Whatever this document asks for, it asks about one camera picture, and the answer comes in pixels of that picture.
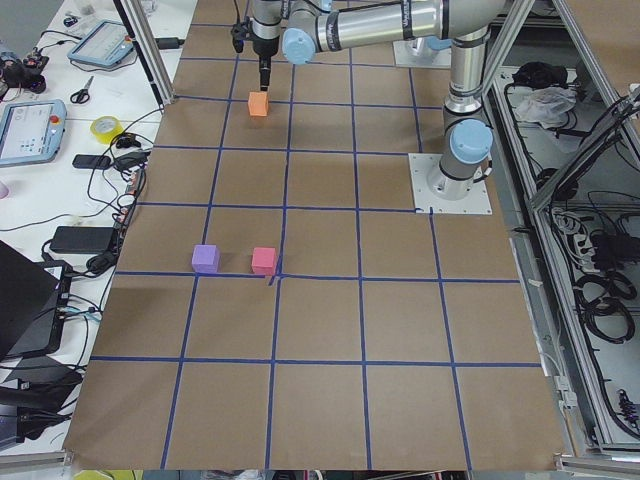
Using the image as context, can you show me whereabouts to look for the far teach pendant tablet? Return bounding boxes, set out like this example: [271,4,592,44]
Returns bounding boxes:
[67,20,134,69]

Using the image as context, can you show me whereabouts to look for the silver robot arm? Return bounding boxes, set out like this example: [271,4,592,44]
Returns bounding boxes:
[231,0,504,141]

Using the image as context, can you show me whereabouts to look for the black handled scissors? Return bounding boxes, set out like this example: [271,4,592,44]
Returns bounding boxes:
[69,76,94,105]

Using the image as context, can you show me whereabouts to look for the yellow tape roll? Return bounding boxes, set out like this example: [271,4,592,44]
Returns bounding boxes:
[90,115,124,145]

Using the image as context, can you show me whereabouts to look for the red foam cube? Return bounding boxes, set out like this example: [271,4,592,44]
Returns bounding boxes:
[251,247,278,276]

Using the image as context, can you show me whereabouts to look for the aluminium frame post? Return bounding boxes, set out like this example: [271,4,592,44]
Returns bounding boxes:
[113,0,175,108]

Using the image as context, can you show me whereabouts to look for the near teach pendant tablet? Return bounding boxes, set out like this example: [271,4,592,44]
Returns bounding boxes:
[1,99,67,167]

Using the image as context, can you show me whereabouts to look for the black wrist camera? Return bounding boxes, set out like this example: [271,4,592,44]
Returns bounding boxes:
[231,17,251,54]

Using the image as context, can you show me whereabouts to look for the black power adapter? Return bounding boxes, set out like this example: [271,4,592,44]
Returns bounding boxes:
[50,226,115,254]

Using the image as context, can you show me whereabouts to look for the orange foam cube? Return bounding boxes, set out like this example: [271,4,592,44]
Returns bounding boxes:
[247,91,269,117]

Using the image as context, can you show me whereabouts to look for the purple foam cube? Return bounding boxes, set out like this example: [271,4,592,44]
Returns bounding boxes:
[191,244,220,274]

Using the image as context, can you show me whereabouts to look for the black laptop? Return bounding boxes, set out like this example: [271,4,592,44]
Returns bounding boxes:
[1,243,71,360]

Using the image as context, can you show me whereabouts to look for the white crumpled cloth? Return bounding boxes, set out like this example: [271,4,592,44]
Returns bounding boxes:
[514,87,577,129]

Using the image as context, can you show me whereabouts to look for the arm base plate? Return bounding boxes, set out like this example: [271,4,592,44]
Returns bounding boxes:
[393,36,452,69]
[408,153,492,215]

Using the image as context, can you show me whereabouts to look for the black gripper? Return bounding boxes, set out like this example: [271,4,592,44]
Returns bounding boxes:
[253,37,277,92]

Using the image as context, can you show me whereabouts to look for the teach pendant tablet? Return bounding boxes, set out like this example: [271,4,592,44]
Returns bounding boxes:
[67,20,134,69]
[1,99,67,167]

